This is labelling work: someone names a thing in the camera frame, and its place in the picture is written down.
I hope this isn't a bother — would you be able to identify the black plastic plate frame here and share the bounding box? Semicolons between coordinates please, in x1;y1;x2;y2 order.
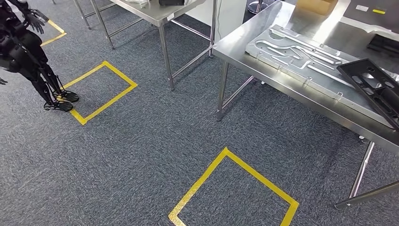
366;33;399;57
336;58;399;132

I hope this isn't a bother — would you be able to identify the stainless steel workbench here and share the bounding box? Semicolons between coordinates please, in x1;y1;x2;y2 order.
212;0;399;210

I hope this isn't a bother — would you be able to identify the yellow floor tape square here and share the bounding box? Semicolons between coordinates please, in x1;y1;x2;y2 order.
168;147;300;226
57;61;138;126

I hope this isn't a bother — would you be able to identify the white panel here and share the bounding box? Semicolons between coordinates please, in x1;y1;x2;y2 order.
184;0;248;42

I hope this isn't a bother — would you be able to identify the cluttered steel table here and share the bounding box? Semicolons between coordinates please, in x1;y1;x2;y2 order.
89;0;219;92

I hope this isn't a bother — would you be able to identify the black flat item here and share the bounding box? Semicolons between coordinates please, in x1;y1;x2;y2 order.
158;0;186;7

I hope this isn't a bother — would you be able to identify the machined aluminium fixture plate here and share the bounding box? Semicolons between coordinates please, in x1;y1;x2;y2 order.
245;24;399;105

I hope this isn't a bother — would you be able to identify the black pole stand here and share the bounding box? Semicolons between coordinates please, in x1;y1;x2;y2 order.
247;0;270;15

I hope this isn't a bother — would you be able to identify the clear plastic bag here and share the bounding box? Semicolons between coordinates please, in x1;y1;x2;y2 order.
124;0;151;9

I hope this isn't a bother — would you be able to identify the brown cardboard box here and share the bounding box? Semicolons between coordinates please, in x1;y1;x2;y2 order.
295;0;339;16

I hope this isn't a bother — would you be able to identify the black humanoid robot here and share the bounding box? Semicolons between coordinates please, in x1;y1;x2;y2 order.
0;0;80;112

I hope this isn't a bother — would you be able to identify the dark grey flat case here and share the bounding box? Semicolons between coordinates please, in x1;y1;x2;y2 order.
343;0;399;34

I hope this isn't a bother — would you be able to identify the bare steel table frame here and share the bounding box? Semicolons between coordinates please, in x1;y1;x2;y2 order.
50;0;118;31

